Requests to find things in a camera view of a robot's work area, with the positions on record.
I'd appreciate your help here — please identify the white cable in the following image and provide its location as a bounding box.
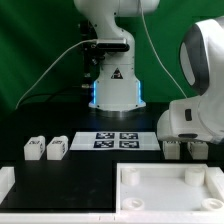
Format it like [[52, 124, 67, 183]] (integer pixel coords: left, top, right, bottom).
[[15, 39, 98, 109]]

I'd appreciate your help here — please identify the black cable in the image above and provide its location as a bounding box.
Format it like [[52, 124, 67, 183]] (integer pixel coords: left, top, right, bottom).
[[19, 87, 93, 107]]

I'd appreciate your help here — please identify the black camera on base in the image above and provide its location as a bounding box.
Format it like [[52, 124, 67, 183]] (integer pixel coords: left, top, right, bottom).
[[91, 38, 130, 52]]

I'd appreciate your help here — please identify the white square tabletop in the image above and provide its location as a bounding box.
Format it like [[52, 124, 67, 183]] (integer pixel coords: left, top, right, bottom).
[[116, 163, 224, 212]]

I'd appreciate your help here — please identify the white left obstacle block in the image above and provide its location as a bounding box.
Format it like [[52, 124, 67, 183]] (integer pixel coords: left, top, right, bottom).
[[0, 167, 15, 204]]

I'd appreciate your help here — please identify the white tag sheet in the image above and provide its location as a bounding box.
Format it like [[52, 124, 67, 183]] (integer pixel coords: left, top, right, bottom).
[[70, 132, 160, 151]]

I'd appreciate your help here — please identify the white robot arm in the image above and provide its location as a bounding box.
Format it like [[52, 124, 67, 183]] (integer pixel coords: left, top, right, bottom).
[[74, 0, 224, 144]]

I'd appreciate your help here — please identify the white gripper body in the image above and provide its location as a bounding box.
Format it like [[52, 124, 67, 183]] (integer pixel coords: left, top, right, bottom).
[[198, 96, 224, 144]]

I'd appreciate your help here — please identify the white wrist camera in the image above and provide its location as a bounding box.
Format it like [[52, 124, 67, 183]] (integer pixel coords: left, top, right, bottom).
[[157, 96, 213, 142]]

